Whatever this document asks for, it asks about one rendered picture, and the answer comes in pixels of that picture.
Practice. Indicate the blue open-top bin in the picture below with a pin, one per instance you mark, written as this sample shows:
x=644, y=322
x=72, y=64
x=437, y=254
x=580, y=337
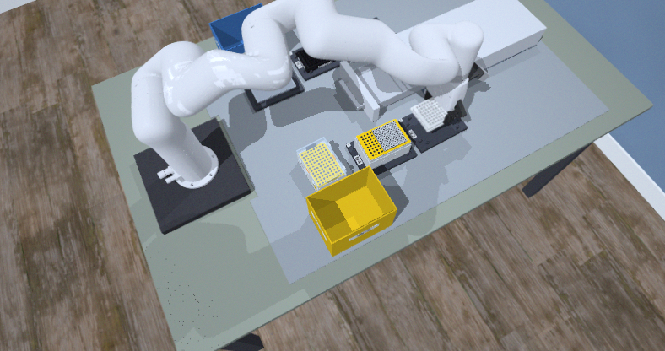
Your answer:
x=228, y=30

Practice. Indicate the light grey flat work mat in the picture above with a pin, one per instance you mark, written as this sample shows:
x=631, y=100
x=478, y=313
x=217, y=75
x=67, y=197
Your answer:
x=528, y=101

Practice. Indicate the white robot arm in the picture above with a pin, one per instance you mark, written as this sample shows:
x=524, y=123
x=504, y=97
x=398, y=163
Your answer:
x=193, y=79

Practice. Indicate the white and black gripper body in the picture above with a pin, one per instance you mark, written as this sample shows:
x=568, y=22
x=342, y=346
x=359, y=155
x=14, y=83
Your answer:
x=447, y=95

